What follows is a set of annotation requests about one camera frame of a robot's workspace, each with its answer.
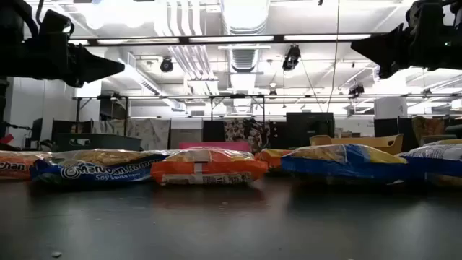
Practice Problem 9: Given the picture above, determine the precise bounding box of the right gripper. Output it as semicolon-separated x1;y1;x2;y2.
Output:
350;23;448;79

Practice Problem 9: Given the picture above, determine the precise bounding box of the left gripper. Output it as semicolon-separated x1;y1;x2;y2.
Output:
17;35;126;89

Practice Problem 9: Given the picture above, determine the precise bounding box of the blue Maruchan ramen pack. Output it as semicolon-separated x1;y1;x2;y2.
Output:
280;144;409;184
30;149;178;185
398;142;462;187

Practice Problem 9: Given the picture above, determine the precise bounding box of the orange Maruchan ramen pack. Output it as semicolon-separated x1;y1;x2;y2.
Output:
254;148;295;173
0;150;51;181
150;147;269;186

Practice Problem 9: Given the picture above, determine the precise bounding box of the pale patterned cloth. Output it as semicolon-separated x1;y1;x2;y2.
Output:
92;120;127;137

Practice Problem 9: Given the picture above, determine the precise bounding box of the dark blue-green plastic bin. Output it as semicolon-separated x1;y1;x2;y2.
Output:
56;133;143;152

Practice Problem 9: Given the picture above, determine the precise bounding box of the black cabinet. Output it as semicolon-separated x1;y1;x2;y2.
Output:
374;118;414;152

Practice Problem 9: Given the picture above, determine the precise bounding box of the white draped cloth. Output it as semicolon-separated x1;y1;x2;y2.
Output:
126;118;171;151

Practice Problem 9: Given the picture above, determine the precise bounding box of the orange patterned cloth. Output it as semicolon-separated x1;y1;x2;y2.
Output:
411;116;447;145

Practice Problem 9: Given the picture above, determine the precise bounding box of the orange-yellow plastic bin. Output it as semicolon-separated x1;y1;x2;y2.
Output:
309;133;404;156

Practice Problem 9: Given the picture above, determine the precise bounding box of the dark grey chair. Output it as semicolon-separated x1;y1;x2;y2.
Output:
420;124;462;146

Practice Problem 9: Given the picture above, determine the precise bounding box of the black monitor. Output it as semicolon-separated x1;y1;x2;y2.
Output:
286;112;335;147

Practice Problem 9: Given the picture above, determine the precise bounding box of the black overhead light bar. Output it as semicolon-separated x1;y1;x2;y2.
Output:
68;32;389;46

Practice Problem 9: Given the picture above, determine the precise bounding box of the black partition panel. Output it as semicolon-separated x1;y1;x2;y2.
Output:
201;120;227;142

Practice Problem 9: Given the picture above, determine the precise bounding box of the pink-red plastic bin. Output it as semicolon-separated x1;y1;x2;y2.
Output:
178;141;252;152

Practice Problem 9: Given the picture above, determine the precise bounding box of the dark patterned cloth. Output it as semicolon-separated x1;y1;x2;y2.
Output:
223;118;271;152

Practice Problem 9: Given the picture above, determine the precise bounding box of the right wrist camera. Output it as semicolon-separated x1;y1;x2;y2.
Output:
405;0;445;35

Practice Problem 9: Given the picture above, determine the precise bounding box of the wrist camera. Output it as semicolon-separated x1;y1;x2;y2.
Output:
38;9;76;45
405;0;445;35

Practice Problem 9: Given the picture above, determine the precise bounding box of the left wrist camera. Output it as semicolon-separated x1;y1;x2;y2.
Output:
38;9;76;45

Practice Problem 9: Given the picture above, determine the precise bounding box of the black metal rack frame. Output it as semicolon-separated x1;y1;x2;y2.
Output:
74;94;266;124

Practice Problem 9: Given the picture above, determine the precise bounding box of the silver ventilation duct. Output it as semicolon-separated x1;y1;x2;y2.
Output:
219;0;271;75

